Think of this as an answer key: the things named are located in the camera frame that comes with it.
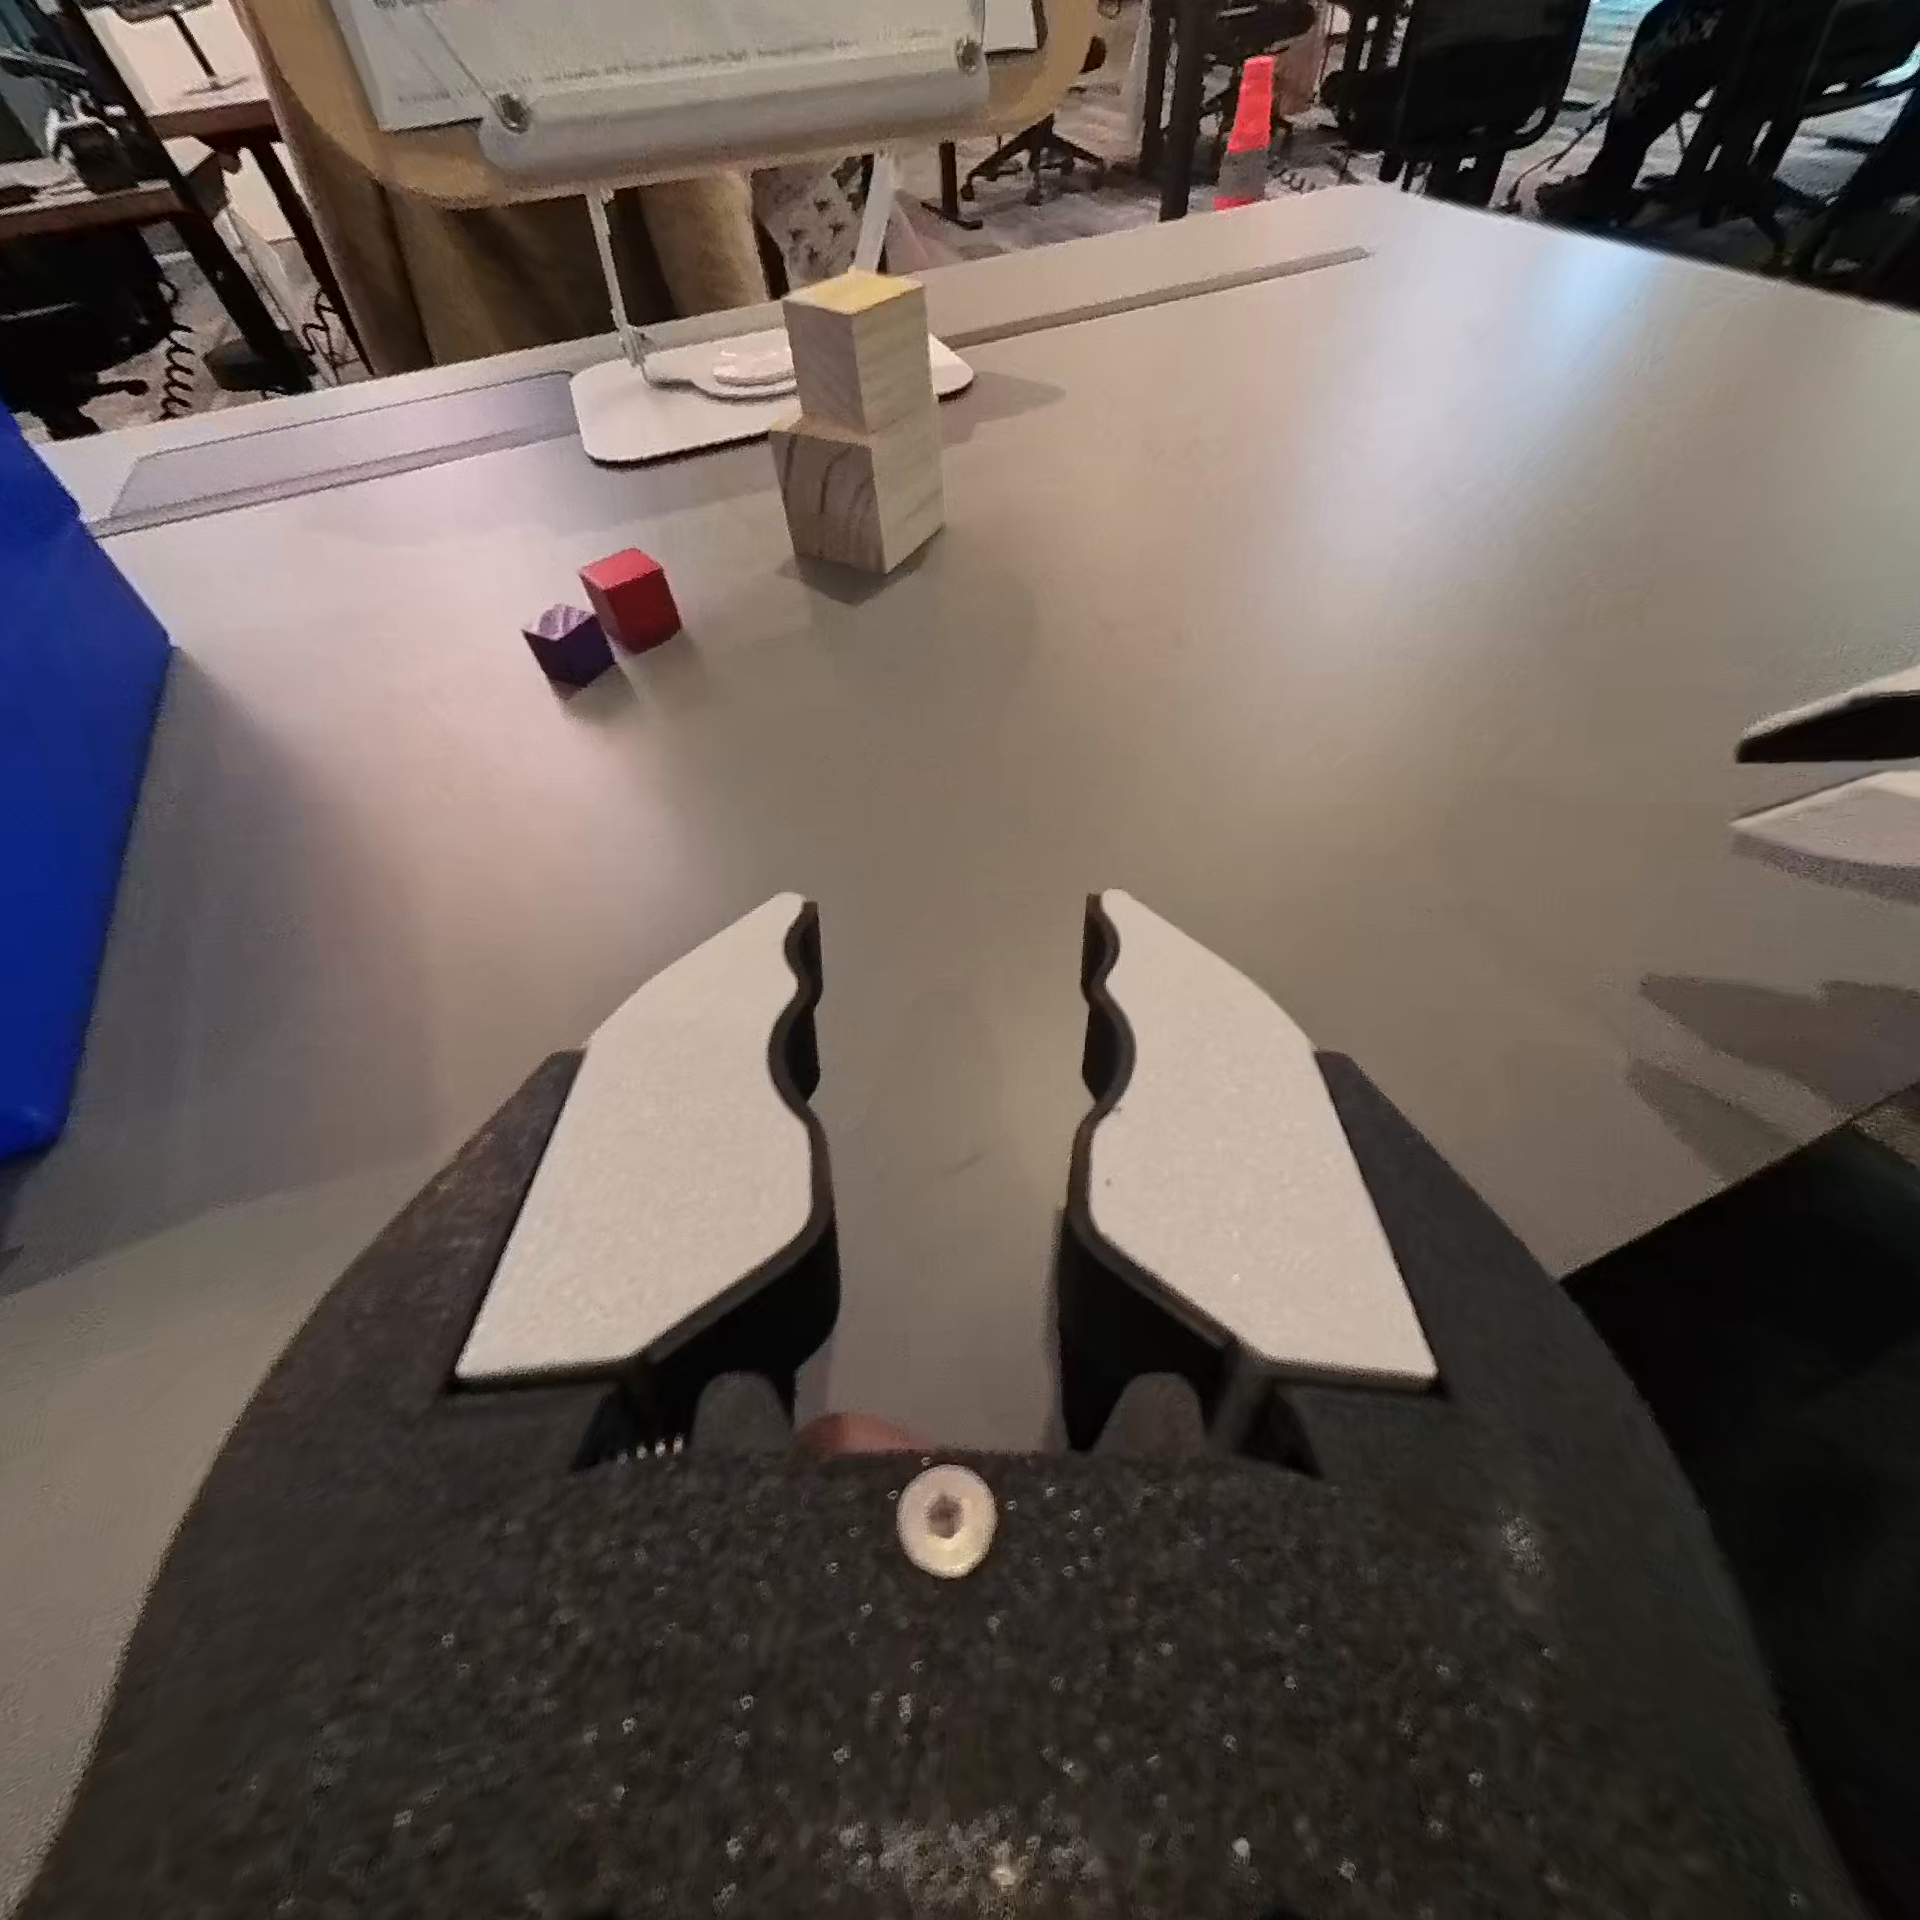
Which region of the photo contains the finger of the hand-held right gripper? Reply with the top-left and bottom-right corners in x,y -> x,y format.
1734,666 -> 1920,768
1729,771 -> 1920,876

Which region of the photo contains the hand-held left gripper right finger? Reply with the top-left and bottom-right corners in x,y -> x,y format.
1056,887 -> 1442,1449

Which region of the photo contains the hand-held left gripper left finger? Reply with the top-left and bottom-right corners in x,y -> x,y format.
452,892 -> 841,1442

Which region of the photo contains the small purple cube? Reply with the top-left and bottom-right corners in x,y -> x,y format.
523,601 -> 619,690

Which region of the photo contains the small red cube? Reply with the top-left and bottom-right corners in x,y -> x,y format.
578,547 -> 684,653

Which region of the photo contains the large ring-grained wooden cube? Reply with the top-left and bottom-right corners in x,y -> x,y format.
769,403 -> 948,576

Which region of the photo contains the smaller straight-grained wooden cube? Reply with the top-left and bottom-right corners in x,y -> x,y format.
781,272 -> 933,437

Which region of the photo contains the blue plastic bin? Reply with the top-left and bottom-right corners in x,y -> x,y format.
0,403 -> 175,1164

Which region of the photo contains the black office chair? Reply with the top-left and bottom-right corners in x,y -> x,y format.
1326,0 -> 1592,204

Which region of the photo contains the white document stand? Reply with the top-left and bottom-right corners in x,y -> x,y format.
322,0 -> 1000,463

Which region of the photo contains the orange traffic cone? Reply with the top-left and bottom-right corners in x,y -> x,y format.
1214,54 -> 1280,211

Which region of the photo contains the dark wooden desk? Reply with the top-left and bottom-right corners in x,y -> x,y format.
1132,0 -> 1352,228

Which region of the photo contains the beige cloth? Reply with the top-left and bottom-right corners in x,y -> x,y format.
247,0 -> 769,377

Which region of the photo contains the white patterned cloth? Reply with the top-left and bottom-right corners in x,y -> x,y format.
750,156 -> 920,302

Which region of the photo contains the plywood board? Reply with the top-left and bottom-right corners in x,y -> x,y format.
240,0 -> 1104,204

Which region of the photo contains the printed instruction sheet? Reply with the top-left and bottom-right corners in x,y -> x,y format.
331,0 -> 979,129

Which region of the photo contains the black coiled cable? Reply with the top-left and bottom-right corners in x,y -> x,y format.
151,283 -> 212,421

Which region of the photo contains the wooden desk with black frame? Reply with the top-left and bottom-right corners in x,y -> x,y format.
0,90 -> 379,392

